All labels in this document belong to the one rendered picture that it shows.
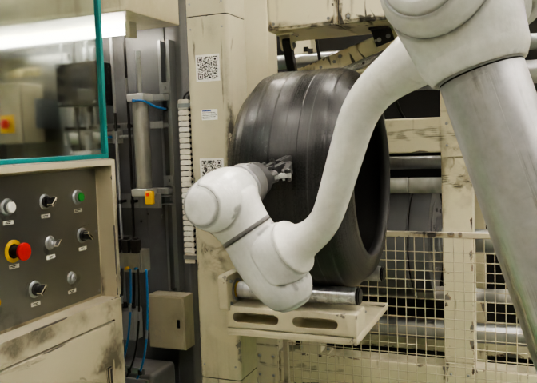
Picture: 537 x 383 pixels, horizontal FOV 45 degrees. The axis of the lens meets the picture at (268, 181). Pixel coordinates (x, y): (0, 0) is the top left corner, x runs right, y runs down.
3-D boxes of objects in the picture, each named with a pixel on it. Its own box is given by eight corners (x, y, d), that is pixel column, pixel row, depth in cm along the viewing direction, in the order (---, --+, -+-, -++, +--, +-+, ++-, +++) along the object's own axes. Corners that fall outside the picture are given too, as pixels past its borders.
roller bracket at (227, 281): (218, 311, 175) (216, 275, 174) (273, 280, 211) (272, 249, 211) (229, 312, 173) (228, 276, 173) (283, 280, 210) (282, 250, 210)
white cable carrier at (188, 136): (184, 263, 192) (177, 99, 189) (192, 260, 196) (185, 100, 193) (197, 263, 190) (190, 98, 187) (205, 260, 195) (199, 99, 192)
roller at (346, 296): (234, 277, 178) (240, 284, 182) (230, 293, 176) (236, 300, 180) (359, 285, 165) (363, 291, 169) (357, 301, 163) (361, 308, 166)
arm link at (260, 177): (213, 166, 127) (226, 161, 133) (218, 212, 129) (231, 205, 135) (256, 165, 124) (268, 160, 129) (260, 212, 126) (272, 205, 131)
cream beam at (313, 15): (266, 32, 203) (264, -16, 202) (294, 42, 226) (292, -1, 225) (470, 11, 180) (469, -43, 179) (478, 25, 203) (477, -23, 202)
